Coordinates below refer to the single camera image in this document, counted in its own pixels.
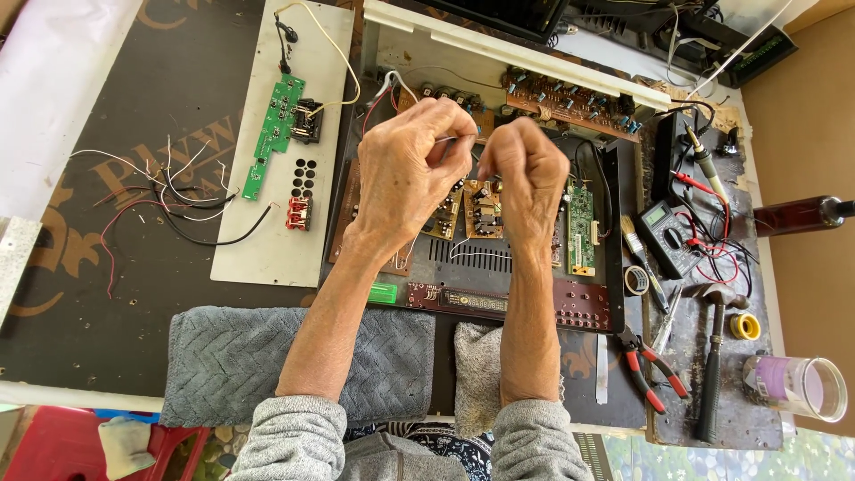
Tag person's left hand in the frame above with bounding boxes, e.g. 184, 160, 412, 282
344, 98, 479, 252

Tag person's right hand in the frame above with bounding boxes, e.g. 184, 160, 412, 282
477, 118, 570, 248

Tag brown knob circuit board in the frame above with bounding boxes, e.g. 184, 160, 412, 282
397, 83, 497, 143

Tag square tan circuit board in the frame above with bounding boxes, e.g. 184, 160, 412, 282
461, 178, 506, 240

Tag brown capacitor circuit board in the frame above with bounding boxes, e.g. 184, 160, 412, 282
501, 68, 644, 144

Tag narrow tan circuit board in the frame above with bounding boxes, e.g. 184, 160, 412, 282
421, 176, 466, 242

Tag green circuit board with sockets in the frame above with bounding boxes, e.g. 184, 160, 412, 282
565, 180, 598, 277

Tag amplifier chassis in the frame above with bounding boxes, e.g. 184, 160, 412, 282
319, 0, 673, 335

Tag black device casing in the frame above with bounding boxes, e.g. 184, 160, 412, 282
413, 0, 570, 45

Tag dark brown circuit board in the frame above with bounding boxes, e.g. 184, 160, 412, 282
328, 158, 416, 277

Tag small paintbrush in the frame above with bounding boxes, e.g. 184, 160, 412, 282
619, 214, 671, 315

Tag dark red display board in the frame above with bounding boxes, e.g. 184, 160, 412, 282
405, 280, 613, 332

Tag black multimeter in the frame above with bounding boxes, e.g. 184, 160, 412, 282
632, 200, 704, 281

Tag black connector block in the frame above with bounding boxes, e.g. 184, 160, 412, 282
290, 98, 326, 145

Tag black tape roll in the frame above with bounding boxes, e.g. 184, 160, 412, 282
623, 265, 651, 298

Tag red multimeter probe lead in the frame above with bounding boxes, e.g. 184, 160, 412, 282
670, 170, 742, 285

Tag soldering iron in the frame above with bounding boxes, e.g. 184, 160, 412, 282
682, 122, 731, 205

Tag red connector block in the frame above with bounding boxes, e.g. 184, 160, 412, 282
285, 196, 314, 232

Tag long green circuit board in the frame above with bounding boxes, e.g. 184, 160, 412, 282
241, 73, 307, 202

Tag light grey cloth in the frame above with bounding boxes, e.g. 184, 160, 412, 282
454, 322, 566, 438

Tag black electronics unit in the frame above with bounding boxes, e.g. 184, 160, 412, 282
568, 0, 800, 90

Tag white plastic strip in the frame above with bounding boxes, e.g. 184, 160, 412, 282
595, 332, 609, 406

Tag white metal panel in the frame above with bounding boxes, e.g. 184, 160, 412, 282
210, 0, 355, 289

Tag red black pliers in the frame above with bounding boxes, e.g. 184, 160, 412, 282
614, 323, 691, 416

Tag patterned dark garment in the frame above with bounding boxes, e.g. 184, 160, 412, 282
343, 420, 496, 481

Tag dark brown bottle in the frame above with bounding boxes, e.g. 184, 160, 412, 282
753, 195, 855, 239

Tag yellow solder spool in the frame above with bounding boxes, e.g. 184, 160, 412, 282
729, 311, 763, 342

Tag dark grey towel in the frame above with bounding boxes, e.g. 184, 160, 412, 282
160, 306, 436, 428

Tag dark wooden board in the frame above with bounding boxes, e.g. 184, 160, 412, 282
644, 99, 784, 450

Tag grey sweater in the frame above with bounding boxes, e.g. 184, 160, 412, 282
227, 395, 595, 481

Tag clear plastic jar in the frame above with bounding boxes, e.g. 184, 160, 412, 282
742, 353, 848, 424

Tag white plastic sheet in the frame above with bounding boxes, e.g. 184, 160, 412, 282
0, 0, 145, 222

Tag pale rag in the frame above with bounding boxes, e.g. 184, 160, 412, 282
98, 415, 159, 481

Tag red plastic stool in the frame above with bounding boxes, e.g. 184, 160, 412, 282
3, 405, 212, 481

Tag white wire loop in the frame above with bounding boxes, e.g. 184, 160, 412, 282
448, 238, 514, 263

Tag cream wire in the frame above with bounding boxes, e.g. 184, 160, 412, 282
274, 0, 362, 118

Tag clear handled screwdriver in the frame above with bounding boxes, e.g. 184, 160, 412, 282
651, 283, 684, 355

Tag black jack cable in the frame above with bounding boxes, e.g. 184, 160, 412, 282
274, 12, 300, 75

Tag white cable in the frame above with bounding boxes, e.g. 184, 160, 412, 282
684, 0, 794, 102

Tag long black loose wire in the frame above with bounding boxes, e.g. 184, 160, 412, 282
151, 183, 276, 247

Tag black handled hammer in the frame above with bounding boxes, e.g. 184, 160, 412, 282
680, 282, 751, 444

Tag bundle of loose white wires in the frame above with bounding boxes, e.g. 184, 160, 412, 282
69, 134, 239, 223

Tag red loose wire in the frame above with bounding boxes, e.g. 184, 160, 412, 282
92, 186, 168, 300

